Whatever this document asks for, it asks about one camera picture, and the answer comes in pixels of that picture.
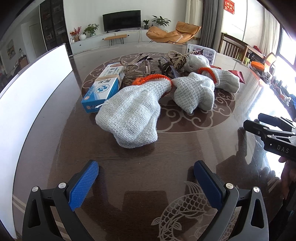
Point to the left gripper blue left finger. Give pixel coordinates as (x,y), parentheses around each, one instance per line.
(39,222)

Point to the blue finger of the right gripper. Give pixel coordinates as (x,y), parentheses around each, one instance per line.
(283,123)
(268,135)

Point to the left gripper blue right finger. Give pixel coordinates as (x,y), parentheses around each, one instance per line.
(251,224)

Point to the clear plastic cartoon box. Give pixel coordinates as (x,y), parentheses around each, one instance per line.
(209,53)

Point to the large white knit glove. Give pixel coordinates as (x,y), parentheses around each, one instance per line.
(131,115)

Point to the blue white medicine box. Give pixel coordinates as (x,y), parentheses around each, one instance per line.
(106,85)

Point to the beaded hair clip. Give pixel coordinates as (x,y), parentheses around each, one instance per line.
(179,59)

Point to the person's right hand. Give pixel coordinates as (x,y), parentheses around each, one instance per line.
(287,175)

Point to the wooden dining chair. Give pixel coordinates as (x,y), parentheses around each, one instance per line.
(232,47)

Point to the orange lounge chair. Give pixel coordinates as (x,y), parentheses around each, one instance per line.
(181,35)

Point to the grey curtain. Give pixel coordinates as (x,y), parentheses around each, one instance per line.
(211,23)

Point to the white storage box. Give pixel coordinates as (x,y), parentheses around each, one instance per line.
(21,101)

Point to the green potted plant right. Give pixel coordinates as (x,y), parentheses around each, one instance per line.
(159,20)

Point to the green potted plant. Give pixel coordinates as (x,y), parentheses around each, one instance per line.
(159,20)
(91,29)

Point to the small potted plant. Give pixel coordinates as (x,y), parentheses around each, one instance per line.
(146,24)

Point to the white tv cabinet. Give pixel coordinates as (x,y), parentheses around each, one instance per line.
(134,36)

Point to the small wooden bench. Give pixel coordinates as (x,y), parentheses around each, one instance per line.
(111,39)

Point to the black television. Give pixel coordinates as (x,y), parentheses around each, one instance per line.
(122,20)

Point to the red flower vase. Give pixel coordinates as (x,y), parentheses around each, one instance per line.
(77,35)

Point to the green potted plant left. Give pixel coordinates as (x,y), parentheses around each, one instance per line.
(91,29)

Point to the dark display cabinet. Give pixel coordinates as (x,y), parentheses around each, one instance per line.
(53,25)

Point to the red wall decoration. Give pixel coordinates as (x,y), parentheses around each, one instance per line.
(229,6)

